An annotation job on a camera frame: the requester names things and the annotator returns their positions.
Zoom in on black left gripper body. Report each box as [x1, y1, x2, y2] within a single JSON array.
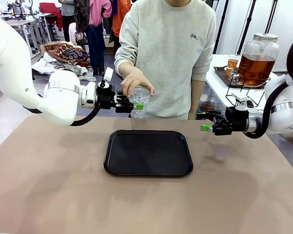
[[96, 87, 117, 111]]

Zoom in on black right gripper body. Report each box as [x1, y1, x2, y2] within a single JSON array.
[[225, 106, 250, 135]]

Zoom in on short clear iced cup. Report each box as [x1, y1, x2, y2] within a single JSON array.
[[128, 87, 152, 120]]

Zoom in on tall clear iced cup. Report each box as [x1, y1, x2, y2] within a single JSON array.
[[226, 54, 241, 77]]

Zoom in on glass tea dispenser jar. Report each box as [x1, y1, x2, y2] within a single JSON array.
[[230, 33, 280, 88]]

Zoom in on person's right forearm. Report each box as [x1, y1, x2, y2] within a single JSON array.
[[116, 61, 139, 79]]

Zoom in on person's right hand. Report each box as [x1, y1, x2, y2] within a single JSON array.
[[120, 73, 155, 98]]

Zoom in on glass bowl with brown contents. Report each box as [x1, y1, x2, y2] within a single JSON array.
[[199, 94, 220, 112]]

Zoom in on white side table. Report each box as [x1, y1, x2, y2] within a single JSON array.
[[205, 53, 288, 110]]

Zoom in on black plastic serving tray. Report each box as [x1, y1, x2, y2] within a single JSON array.
[[104, 130, 194, 177]]

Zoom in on person in grey sweatshirt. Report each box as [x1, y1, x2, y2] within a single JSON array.
[[114, 0, 217, 120]]

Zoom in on pile of patterned cloths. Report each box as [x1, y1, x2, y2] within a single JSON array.
[[31, 41, 97, 82]]

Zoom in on black light stand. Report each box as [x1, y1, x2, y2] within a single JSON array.
[[213, 0, 229, 55], [236, 0, 257, 56], [264, 0, 278, 35]]

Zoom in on dark patterned hanging garment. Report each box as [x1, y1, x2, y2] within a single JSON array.
[[73, 0, 91, 34]]

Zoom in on bystander in grey top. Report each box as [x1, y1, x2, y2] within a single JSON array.
[[58, 0, 76, 42]]

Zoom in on red hanging garment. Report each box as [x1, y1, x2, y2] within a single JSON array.
[[39, 2, 64, 32]]

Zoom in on white background desk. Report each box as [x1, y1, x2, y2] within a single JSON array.
[[27, 12, 52, 43], [5, 18, 40, 59]]

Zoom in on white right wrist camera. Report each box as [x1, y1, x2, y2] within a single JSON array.
[[231, 94, 258, 114]]

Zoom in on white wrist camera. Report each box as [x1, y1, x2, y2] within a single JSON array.
[[98, 67, 115, 90], [231, 94, 258, 114]]

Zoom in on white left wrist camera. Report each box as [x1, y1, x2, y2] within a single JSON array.
[[98, 67, 115, 90]]

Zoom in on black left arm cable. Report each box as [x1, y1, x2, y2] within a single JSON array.
[[23, 103, 101, 127]]

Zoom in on black wire dispenser stand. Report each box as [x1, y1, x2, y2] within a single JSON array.
[[225, 77, 271, 108]]

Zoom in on dark tray with handles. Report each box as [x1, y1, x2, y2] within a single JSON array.
[[214, 65, 269, 89]]

